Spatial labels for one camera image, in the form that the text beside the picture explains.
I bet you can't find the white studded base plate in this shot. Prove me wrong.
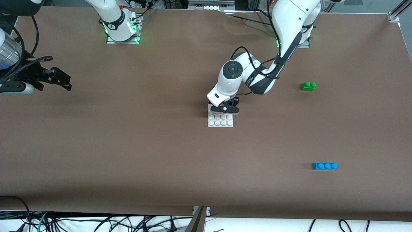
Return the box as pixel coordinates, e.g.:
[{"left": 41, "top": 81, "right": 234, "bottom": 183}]
[{"left": 208, "top": 108, "right": 233, "bottom": 128}]

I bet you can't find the blue three-stud block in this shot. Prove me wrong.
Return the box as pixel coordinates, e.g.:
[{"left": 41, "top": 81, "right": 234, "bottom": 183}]
[{"left": 312, "top": 162, "right": 338, "bottom": 170}]

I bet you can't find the brown table cover sheet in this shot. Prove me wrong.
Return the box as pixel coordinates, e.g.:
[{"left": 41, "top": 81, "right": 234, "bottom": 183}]
[{"left": 0, "top": 6, "right": 412, "bottom": 222}]

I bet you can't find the silver aluminium corner profile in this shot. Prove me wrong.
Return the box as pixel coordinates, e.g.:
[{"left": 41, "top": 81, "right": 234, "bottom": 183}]
[{"left": 388, "top": 0, "right": 412, "bottom": 23}]

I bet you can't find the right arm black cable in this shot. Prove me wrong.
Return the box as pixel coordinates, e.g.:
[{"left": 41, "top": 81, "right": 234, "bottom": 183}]
[{"left": 0, "top": 14, "right": 54, "bottom": 81}]

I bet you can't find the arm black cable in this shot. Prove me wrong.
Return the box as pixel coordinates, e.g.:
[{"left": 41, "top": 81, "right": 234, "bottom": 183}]
[
  {"left": 234, "top": 8, "right": 285, "bottom": 95},
  {"left": 0, "top": 14, "right": 54, "bottom": 81}
]

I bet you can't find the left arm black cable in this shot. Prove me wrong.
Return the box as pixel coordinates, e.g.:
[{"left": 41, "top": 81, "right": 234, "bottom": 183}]
[{"left": 234, "top": 8, "right": 285, "bottom": 95}]

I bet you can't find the black cable across cover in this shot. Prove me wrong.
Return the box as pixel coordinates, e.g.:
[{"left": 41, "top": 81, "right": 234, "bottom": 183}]
[{"left": 222, "top": 10, "right": 277, "bottom": 26}]

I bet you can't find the silver metal frame rail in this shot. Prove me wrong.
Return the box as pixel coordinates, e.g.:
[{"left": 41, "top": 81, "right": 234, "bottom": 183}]
[{"left": 188, "top": 0, "right": 236, "bottom": 10}]

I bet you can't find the black looped floor cable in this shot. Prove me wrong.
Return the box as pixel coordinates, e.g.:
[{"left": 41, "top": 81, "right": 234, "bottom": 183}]
[{"left": 0, "top": 195, "right": 32, "bottom": 232}]

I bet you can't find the grey metal post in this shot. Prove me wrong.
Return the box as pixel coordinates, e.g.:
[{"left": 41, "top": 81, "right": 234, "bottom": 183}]
[{"left": 184, "top": 206, "right": 207, "bottom": 232}]

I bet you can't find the teal cable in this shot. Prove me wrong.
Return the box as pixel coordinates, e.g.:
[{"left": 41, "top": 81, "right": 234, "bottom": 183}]
[{"left": 36, "top": 212, "right": 49, "bottom": 232}]

